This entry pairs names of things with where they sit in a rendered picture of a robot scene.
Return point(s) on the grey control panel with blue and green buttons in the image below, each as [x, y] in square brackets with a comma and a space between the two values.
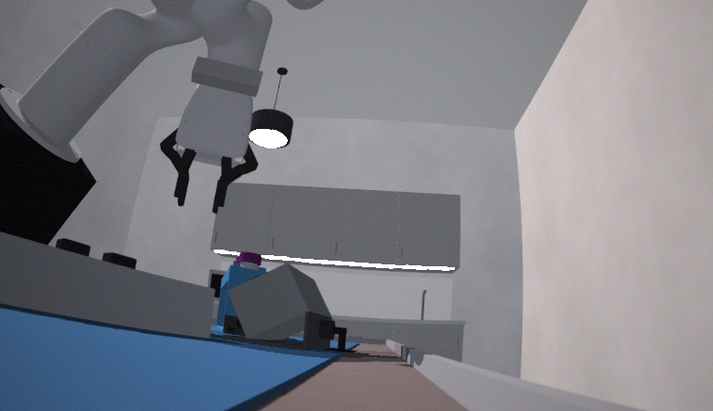
[281, 303]

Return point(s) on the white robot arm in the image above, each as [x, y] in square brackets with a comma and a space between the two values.
[73, 87]

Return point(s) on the blue flat mat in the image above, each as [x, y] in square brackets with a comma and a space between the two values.
[51, 362]

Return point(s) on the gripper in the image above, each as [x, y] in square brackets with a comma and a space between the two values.
[218, 122]

